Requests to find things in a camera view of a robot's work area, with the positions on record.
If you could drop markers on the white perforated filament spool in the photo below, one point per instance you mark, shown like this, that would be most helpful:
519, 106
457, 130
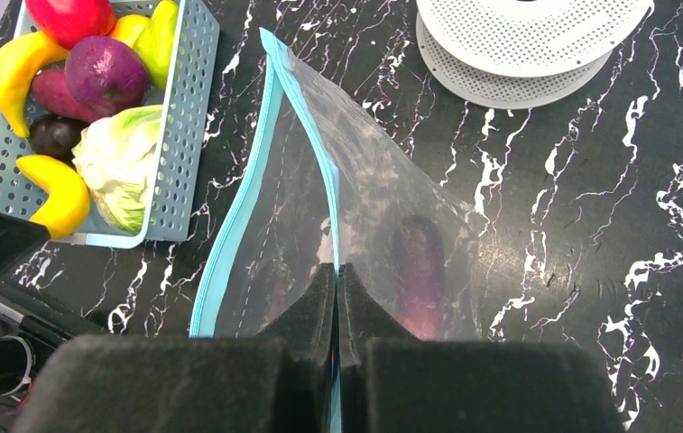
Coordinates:
521, 54

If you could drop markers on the dark toy plum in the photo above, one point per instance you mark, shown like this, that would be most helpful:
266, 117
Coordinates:
55, 136

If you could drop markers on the reddish toy sweet potato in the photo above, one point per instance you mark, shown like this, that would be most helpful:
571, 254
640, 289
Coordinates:
50, 89

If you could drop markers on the yellow toy banana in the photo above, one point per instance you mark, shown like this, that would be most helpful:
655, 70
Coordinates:
20, 60
68, 202

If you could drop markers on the green white toy cabbage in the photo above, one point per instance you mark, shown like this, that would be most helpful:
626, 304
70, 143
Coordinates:
116, 159

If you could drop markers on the purple toy eggplant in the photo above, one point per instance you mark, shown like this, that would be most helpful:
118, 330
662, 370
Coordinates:
418, 259

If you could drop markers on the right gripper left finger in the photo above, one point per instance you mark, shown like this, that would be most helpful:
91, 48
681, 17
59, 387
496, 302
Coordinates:
276, 381

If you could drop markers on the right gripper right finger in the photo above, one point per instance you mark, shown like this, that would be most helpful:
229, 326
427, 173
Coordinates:
390, 381

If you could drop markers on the red toy apple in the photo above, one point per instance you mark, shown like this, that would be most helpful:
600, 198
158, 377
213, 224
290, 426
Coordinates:
67, 22

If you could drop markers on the clear zip top bag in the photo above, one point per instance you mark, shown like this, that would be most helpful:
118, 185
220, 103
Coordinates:
324, 184

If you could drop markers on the green toy pear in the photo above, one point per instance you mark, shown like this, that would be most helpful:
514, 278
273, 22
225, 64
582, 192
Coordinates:
155, 42

